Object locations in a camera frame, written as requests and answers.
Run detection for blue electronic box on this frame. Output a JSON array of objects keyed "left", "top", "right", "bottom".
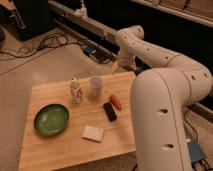
[{"left": 187, "top": 140, "right": 206, "bottom": 163}]

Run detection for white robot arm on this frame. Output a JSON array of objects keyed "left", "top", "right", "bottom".
[{"left": 115, "top": 25, "right": 213, "bottom": 171}]

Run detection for wooden board table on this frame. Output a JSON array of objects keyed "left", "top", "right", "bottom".
[{"left": 19, "top": 72, "right": 135, "bottom": 171}]

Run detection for black floor cables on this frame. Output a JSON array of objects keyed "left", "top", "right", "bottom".
[{"left": 0, "top": 32, "right": 84, "bottom": 59}]

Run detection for black cabinet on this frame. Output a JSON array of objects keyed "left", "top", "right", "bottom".
[{"left": 0, "top": 0, "right": 54, "bottom": 41}]

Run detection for orange marker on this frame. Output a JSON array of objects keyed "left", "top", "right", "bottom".
[{"left": 109, "top": 95, "right": 122, "bottom": 110}]

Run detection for white spray bottle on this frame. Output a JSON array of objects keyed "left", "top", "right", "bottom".
[{"left": 74, "top": 0, "right": 88, "bottom": 18}]

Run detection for white patterned bottle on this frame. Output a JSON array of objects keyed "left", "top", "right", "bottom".
[{"left": 71, "top": 78, "right": 82, "bottom": 104}]

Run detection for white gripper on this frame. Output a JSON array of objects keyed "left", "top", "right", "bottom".
[{"left": 111, "top": 55, "right": 136, "bottom": 74}]

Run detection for black eraser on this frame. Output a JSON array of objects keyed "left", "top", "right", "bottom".
[{"left": 103, "top": 103, "right": 117, "bottom": 121}]

